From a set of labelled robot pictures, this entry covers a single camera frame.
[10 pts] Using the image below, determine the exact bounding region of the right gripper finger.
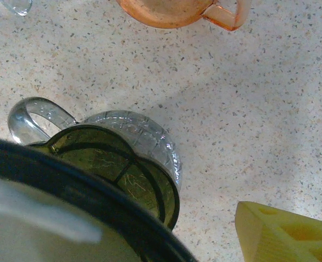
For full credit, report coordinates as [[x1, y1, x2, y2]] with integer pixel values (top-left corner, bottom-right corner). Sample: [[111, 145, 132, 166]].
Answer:
[[235, 201, 322, 262]]

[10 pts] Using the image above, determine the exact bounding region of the clear glass coffee dripper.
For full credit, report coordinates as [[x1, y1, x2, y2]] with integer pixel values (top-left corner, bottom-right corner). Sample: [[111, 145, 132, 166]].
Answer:
[[0, 0, 33, 16]]

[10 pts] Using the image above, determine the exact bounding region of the dark green glass cup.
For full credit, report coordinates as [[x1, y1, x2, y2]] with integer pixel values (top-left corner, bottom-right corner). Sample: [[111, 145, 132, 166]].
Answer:
[[0, 124, 197, 262]]

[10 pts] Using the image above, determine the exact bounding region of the grey glass coffee server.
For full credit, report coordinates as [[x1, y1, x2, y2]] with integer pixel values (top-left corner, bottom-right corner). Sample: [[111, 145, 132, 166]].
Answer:
[[7, 97, 183, 192]]

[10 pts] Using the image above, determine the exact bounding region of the orange glass coffee server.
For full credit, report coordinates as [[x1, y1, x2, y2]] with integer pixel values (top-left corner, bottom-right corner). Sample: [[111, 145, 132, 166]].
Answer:
[[116, 0, 252, 31]]

